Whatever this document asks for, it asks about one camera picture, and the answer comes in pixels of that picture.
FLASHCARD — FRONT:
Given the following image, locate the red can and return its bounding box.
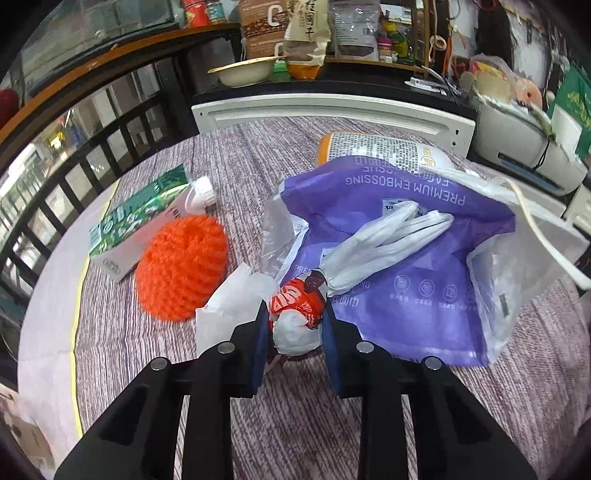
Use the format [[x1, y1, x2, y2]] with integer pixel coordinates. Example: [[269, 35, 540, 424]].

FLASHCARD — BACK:
[[181, 0, 209, 27]]

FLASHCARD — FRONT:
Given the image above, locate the white printer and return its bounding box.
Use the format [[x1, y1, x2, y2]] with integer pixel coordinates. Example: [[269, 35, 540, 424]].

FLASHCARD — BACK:
[[468, 80, 589, 197]]

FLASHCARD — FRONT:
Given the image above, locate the green tote bag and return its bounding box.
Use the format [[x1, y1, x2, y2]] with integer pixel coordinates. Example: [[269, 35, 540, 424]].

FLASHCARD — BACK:
[[547, 62, 591, 162]]

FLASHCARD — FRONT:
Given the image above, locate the brown printed carton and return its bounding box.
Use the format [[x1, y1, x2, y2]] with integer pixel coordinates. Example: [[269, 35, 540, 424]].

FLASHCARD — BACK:
[[238, 0, 289, 58]]

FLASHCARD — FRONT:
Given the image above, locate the orange knitted scrubber ball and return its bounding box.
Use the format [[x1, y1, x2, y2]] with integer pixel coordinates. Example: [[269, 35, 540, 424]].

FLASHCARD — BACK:
[[135, 215, 229, 321]]

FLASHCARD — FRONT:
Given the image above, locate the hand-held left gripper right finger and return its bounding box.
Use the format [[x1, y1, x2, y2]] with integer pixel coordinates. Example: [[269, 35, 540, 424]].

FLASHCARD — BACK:
[[321, 305, 539, 480]]

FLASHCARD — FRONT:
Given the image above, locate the cream bowl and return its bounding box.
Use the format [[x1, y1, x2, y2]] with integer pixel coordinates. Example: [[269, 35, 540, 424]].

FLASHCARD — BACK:
[[208, 56, 288, 88]]

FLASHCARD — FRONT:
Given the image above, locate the green and white tube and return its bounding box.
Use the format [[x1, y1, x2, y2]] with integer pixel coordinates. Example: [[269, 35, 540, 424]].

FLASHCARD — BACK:
[[88, 165, 217, 283]]

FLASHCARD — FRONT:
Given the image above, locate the wide white drawer front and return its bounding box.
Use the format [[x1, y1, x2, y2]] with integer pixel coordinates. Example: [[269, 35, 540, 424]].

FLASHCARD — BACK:
[[191, 92, 477, 151]]

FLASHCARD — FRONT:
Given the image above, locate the dark grey pouch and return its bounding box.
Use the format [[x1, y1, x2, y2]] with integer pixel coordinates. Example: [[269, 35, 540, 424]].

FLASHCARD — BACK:
[[329, 0, 382, 58]]

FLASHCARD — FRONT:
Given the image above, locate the white stapler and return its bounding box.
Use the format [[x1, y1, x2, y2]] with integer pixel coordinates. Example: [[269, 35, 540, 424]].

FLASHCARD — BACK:
[[405, 76, 446, 95]]

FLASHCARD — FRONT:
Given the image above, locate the pink round foam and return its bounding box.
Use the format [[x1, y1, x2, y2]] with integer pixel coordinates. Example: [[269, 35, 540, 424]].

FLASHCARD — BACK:
[[515, 78, 543, 107]]

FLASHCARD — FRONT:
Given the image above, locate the white crumpled paper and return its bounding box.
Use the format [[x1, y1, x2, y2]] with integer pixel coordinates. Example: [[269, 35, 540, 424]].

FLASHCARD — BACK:
[[195, 261, 278, 361]]

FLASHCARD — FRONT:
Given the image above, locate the purple plastic package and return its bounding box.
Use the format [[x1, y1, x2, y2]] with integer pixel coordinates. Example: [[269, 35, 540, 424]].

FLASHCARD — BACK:
[[277, 156, 517, 367]]

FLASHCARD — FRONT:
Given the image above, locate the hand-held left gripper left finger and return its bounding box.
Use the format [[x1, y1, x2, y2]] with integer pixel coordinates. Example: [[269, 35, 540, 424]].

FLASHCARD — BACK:
[[53, 300, 271, 480]]

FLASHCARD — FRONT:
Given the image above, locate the twisted white red-print plastic bag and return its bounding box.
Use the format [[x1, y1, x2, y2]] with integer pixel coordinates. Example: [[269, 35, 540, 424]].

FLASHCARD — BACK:
[[269, 202, 455, 358]]

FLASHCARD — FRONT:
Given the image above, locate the orange capped white packet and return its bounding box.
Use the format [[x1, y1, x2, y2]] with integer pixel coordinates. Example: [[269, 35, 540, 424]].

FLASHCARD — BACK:
[[315, 131, 455, 174]]

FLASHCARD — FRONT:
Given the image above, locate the clear plastic bag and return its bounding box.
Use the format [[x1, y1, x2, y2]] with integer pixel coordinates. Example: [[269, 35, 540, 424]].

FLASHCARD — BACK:
[[259, 171, 591, 367]]

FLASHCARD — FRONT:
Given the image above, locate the black wooden-topped railing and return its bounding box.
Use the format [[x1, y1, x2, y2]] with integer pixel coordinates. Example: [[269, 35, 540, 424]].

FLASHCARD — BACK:
[[0, 23, 241, 296]]

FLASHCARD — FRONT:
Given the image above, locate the red vase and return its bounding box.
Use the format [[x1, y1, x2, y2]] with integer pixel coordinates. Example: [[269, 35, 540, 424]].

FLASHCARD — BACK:
[[0, 89, 19, 127]]

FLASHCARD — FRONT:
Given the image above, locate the wooden shelf rack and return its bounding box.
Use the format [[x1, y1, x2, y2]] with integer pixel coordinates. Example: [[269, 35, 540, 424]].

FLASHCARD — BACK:
[[323, 0, 431, 77]]

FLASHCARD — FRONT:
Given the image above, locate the beige paper snack bag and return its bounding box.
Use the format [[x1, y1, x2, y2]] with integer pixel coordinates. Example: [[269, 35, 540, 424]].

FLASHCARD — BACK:
[[283, 0, 331, 79]]

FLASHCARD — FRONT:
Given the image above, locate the white yellow-edged under cloth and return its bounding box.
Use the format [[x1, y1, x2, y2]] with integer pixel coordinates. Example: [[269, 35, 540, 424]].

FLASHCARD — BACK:
[[18, 178, 123, 439]]

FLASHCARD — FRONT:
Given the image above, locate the glass cage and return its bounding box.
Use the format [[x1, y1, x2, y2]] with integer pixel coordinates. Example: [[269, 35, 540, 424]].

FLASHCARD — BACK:
[[21, 0, 185, 86]]

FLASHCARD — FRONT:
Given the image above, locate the purple striped tablecloth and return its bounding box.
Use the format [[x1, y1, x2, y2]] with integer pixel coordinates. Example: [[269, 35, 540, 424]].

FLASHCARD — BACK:
[[74, 115, 591, 480]]

